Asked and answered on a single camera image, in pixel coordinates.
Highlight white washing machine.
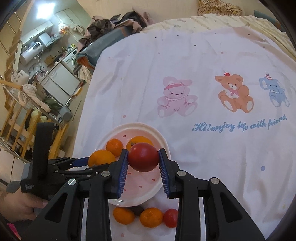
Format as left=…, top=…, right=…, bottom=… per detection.
left=62, top=48, right=78, bottom=72

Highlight pink strawberry pattern plate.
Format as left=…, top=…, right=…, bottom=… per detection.
left=96, top=123, right=171, bottom=207

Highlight wooden rack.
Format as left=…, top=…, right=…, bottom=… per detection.
left=1, top=78, right=69, bottom=160

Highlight white kitchen cabinets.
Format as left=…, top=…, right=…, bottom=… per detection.
left=40, top=63, right=80, bottom=105

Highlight cream floral quilt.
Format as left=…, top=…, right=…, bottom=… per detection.
left=141, top=14, right=295, bottom=60

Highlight white cartoon bedsheet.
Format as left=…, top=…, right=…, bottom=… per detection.
left=73, top=27, right=295, bottom=237

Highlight dark grape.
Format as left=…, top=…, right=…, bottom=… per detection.
left=128, top=205, right=144, bottom=217

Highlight pile of clothes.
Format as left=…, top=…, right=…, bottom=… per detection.
left=78, top=9, right=153, bottom=51

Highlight person's left hand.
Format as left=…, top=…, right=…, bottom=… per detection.
left=1, top=188, right=48, bottom=223

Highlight red cherry tomato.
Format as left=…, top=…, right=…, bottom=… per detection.
left=163, top=209, right=178, bottom=228
left=128, top=143, right=159, bottom=172

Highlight floral pillow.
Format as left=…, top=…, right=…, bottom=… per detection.
left=197, top=0, right=243, bottom=16

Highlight small mandarin orange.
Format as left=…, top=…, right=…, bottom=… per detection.
left=106, top=138, right=123, bottom=157

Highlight white water heater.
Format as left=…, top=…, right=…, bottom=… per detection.
left=20, top=42, right=43, bottom=66

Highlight large orange with stem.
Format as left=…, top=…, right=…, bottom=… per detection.
left=125, top=136, right=153, bottom=151

